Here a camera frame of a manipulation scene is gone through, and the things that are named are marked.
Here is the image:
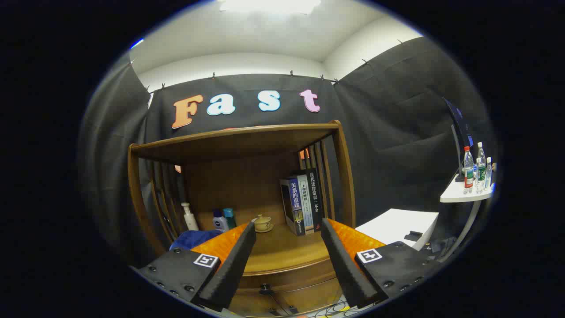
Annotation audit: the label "wooden drawer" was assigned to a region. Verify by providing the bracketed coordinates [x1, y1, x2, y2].
[230, 272, 344, 317]

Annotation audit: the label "white side table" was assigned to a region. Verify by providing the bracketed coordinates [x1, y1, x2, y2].
[430, 173, 495, 263]

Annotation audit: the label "white bottle blue cap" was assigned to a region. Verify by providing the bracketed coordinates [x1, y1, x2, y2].
[212, 209, 230, 233]

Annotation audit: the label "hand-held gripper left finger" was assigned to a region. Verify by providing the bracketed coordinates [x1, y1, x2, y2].
[132, 221, 257, 312]

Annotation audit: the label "green label water bottle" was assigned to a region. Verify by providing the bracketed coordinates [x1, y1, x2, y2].
[476, 142, 487, 194]

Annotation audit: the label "wooden cabinet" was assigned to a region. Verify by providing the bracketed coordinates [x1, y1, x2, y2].
[127, 120, 356, 317]

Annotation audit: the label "yellow black floor tape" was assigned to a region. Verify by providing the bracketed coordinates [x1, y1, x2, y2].
[309, 307, 349, 318]

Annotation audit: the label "pale spine book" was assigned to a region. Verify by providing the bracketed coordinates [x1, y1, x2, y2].
[297, 174, 315, 234]

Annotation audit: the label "blue towel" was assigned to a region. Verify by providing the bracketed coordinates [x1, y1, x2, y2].
[170, 229, 223, 252]

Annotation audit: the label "blue spine book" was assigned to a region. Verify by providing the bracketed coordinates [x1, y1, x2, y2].
[280, 178, 307, 236]

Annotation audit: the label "black floor cables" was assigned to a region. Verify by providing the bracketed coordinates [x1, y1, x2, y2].
[316, 295, 354, 318]

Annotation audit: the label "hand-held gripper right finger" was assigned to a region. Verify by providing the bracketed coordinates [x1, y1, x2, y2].
[320, 218, 442, 309]

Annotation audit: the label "black monitor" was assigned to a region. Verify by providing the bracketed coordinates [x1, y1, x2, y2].
[443, 97, 475, 182]

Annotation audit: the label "white box unit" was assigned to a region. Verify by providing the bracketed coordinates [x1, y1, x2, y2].
[356, 208, 440, 251]

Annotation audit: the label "ceiling light panel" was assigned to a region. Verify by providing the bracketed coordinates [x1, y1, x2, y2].
[218, 0, 322, 15]

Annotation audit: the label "white pump bottle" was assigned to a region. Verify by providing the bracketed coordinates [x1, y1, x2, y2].
[181, 202, 200, 231]

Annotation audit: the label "black electronics box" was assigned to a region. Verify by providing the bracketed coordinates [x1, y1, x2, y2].
[424, 238, 460, 261]

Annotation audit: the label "wooden countertop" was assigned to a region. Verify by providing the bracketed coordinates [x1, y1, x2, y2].
[194, 205, 340, 276]

